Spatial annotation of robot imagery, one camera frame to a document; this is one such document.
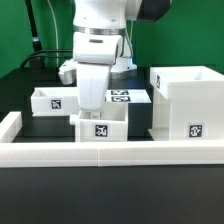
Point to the white front drawer tray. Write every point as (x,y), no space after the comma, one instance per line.
(111,125)

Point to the white drawer cabinet box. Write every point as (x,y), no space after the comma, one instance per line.
(188,103)

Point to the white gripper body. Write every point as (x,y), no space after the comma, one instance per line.
(95,55)

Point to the white drawer tray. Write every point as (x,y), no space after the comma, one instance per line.
(54,101)
(111,125)

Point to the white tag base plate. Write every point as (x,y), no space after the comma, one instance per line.
(128,95)

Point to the white U-shaped border fence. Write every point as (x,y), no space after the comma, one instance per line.
(99,154)

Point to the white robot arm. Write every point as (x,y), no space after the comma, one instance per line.
(109,17)

